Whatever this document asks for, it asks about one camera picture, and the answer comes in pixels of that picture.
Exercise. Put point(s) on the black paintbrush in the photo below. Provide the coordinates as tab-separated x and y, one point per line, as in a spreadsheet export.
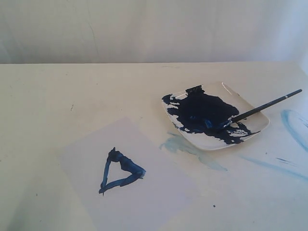
237	118

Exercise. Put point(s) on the white square paint plate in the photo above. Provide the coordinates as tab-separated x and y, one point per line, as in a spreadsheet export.
190	110

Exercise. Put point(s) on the white paper sheet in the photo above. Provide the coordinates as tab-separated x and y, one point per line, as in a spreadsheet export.
124	181

